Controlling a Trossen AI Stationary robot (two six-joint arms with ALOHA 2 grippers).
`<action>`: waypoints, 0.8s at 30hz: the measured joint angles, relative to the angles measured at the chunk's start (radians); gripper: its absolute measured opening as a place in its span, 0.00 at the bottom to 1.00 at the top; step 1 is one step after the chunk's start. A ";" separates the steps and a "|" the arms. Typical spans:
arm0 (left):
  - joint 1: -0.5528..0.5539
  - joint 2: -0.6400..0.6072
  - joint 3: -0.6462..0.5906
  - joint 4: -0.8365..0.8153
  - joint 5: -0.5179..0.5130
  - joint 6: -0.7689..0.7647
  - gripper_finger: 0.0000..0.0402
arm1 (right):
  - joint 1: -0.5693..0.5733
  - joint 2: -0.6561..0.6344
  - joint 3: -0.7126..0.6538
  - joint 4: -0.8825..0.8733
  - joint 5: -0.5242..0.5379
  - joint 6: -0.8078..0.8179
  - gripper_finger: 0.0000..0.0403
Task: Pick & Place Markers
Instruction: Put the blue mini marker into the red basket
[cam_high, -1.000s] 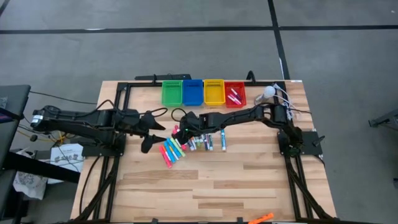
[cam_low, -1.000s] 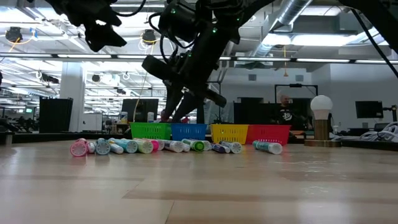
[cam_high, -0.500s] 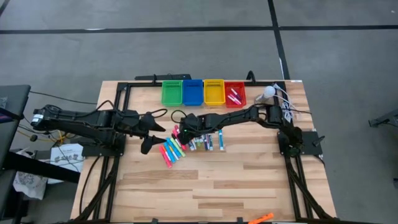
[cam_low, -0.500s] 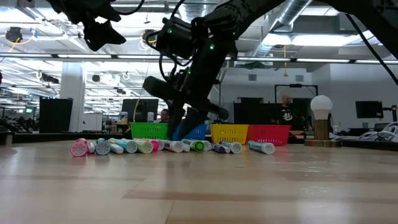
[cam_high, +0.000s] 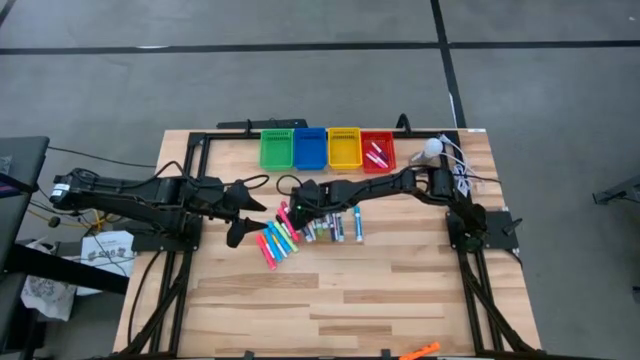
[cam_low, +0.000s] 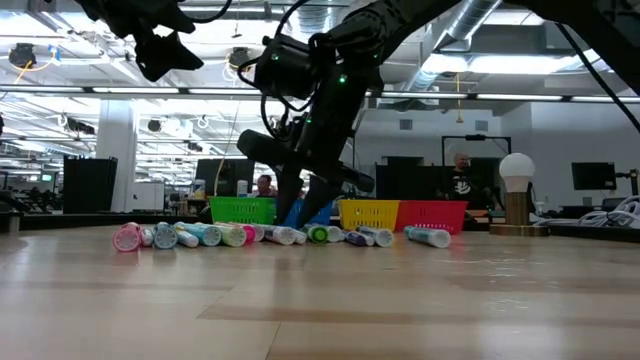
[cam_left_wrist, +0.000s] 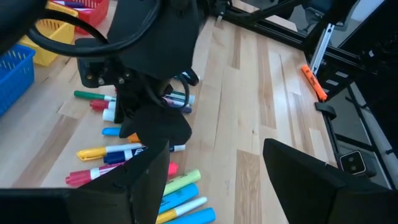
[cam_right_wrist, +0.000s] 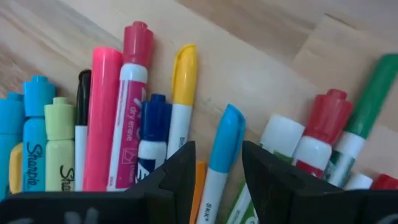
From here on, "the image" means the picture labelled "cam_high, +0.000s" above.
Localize white bulb lamp wooden base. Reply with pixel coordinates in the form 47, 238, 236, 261
409, 137, 445, 167

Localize yellow cable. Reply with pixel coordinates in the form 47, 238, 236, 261
27, 192, 119, 231

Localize green plastic basket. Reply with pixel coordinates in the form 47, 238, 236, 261
259, 128, 295, 173

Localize orange highlighter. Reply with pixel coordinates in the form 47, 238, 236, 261
398, 341, 442, 360

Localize black desk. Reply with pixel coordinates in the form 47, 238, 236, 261
0, 135, 51, 261

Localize blue plastic basket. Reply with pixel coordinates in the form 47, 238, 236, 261
292, 127, 329, 172

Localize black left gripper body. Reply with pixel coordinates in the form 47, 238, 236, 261
192, 175, 236, 221

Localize black metal table frame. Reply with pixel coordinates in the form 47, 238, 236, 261
117, 128, 544, 360

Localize red plastic basket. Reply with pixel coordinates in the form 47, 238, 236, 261
360, 130, 397, 175

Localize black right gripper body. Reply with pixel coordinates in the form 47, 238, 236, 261
289, 179, 329, 221

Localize blue highlighter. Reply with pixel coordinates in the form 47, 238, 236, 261
262, 226, 284, 263
266, 220, 293, 254

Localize black beam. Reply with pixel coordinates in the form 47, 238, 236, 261
0, 242, 130, 295

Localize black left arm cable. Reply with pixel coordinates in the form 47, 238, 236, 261
144, 160, 271, 194

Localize yellow plastic basket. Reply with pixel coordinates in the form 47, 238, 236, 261
327, 126, 364, 171

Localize white paper sheet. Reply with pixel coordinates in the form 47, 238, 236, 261
79, 230, 136, 296

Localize white power cable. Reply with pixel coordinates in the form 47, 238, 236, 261
437, 132, 477, 199

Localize white printed bag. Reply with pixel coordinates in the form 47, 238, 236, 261
20, 273, 77, 322

